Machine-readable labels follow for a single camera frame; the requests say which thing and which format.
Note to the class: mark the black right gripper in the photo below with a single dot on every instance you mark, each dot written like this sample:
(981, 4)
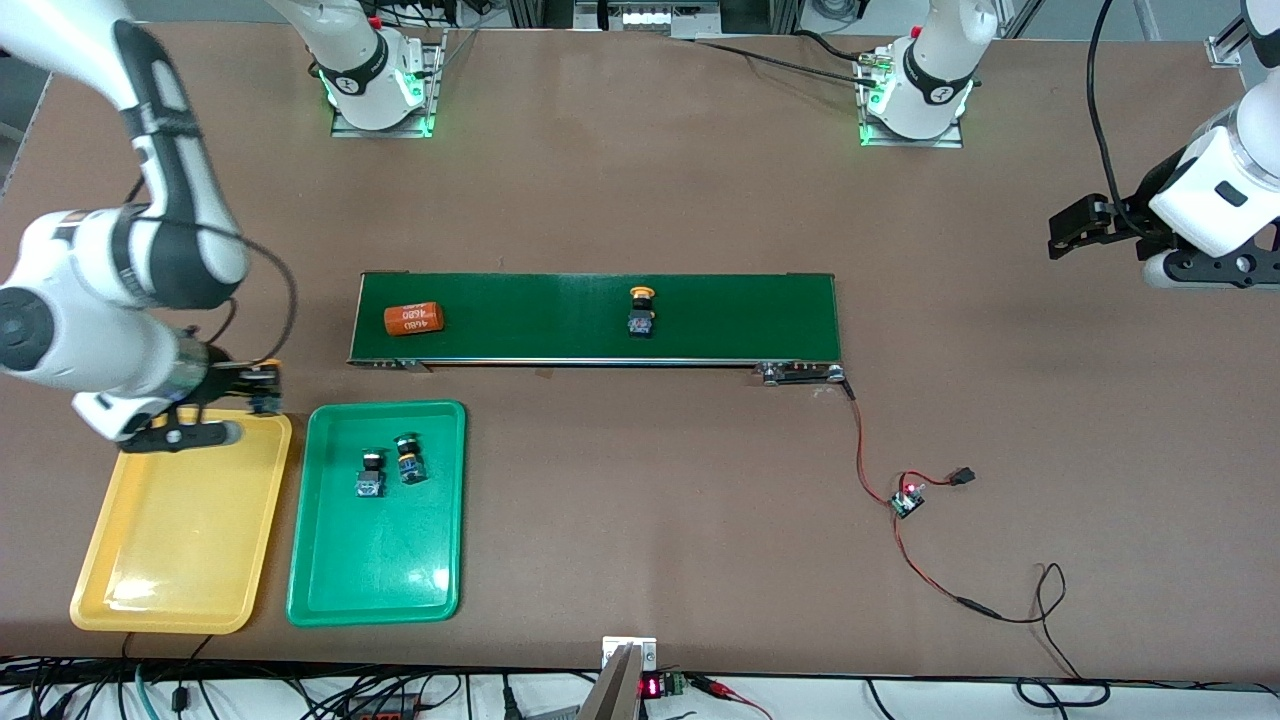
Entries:
(223, 382)

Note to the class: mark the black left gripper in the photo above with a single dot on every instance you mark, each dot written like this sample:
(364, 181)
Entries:
(1122, 219)

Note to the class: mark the green push button switch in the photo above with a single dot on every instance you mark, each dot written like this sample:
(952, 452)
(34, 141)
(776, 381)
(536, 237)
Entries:
(409, 468)
(371, 485)

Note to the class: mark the orange 4680 cylinder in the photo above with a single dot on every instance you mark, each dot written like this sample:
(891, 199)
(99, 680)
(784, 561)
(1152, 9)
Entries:
(413, 319)

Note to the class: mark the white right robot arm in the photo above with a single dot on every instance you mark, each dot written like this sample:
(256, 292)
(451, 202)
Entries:
(80, 250)

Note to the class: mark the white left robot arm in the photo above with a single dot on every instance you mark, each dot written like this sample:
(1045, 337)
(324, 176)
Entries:
(1215, 190)

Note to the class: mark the yellow plastic tray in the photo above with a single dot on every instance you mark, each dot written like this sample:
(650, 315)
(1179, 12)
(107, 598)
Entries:
(180, 540)

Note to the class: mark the green plastic tray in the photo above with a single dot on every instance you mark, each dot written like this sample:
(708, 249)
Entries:
(400, 560)

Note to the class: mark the black plug with red lead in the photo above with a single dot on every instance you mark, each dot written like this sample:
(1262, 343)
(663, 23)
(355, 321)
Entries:
(963, 476)

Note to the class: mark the green conveyor belt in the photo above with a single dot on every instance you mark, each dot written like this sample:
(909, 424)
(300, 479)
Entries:
(550, 320)

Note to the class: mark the small speed controller board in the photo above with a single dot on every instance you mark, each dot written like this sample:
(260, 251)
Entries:
(908, 503)

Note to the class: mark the black power strip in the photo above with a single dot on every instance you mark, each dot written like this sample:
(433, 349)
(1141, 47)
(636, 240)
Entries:
(380, 710)

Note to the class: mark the grey metal bar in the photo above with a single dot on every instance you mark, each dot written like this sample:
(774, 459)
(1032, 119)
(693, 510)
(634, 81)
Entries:
(612, 695)

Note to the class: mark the red digit display module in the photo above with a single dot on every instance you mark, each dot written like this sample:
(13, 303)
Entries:
(660, 686)

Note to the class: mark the red black clip lead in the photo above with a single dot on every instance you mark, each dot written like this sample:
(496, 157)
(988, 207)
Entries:
(725, 692)

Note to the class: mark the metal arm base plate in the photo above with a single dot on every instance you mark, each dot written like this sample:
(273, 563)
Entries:
(380, 132)
(900, 143)

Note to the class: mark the aluminium frame strut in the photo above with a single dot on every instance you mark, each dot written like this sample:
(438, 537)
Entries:
(1225, 52)

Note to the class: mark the metal clamp bracket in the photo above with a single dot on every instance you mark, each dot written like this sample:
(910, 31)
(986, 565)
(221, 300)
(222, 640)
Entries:
(630, 648)

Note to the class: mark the aluminium frame with white light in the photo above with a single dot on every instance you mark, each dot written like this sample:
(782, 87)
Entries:
(645, 18)

